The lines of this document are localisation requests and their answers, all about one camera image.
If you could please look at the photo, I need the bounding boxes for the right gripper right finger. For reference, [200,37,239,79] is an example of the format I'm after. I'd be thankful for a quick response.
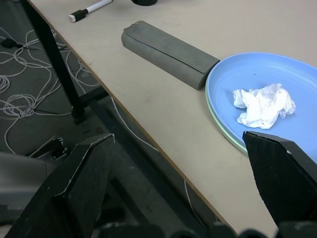
[242,130,317,225]

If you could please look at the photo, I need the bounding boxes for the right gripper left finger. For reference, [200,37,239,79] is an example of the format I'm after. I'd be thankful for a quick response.
[4,133,116,238]

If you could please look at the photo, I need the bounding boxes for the white tissue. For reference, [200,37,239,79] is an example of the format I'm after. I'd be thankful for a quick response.
[232,83,297,130]

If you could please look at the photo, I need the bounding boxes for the light blue plate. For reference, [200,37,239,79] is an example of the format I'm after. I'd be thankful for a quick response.
[205,51,317,165]

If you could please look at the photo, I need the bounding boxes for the grey glasses case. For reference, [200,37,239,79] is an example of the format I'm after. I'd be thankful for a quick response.
[120,20,221,92]

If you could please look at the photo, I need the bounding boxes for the grey rounded robot shell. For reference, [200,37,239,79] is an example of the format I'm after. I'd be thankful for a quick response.
[0,151,54,219]

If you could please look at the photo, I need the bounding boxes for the small black box device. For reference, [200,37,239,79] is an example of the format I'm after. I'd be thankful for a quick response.
[29,135,68,160]

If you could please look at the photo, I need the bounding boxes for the light green plate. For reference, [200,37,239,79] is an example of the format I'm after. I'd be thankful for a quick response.
[206,94,249,156]

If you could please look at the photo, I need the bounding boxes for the white marker with black cap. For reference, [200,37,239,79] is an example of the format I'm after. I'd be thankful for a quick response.
[68,0,114,24]

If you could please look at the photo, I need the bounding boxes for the black plastic cup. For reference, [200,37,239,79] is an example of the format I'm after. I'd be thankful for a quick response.
[131,0,158,6]

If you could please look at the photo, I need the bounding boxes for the long white floor cable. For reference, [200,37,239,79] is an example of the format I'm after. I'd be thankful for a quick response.
[108,95,195,208]

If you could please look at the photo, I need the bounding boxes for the tangled white floor cable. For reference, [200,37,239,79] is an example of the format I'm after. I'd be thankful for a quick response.
[0,26,101,155]

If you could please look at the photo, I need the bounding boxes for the black floor cable plug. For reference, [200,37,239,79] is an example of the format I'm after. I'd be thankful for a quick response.
[0,38,40,51]

